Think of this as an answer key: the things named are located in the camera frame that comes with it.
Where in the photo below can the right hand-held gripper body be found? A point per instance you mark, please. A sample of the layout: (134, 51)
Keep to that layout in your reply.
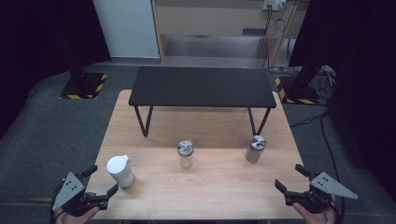
(327, 185)

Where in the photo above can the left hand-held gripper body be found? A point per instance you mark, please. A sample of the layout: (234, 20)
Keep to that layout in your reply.
(70, 189)

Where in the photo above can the white-lidded glass jar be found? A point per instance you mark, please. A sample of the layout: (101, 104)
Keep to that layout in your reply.
(120, 169)

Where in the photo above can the silver-lidded jar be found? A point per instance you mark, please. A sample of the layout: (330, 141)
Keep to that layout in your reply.
(256, 147)
(186, 152)

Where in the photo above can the black metal-legged shelf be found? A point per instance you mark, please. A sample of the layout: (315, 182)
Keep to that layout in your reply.
(202, 87)

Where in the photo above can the person's left hand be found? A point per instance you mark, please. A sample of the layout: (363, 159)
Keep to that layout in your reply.
(76, 219)

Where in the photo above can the person's right hand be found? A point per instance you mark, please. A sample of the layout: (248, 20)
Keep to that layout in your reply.
(320, 218)

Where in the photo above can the dark curtain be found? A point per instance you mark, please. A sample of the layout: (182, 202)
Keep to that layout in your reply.
(367, 77)
(31, 46)

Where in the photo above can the white panel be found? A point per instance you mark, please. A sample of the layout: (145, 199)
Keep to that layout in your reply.
(127, 28)

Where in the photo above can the white power strip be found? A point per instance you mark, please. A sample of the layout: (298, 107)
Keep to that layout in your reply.
(274, 4)

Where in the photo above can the wooden cabinet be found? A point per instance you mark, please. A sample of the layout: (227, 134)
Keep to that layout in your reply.
(214, 21)

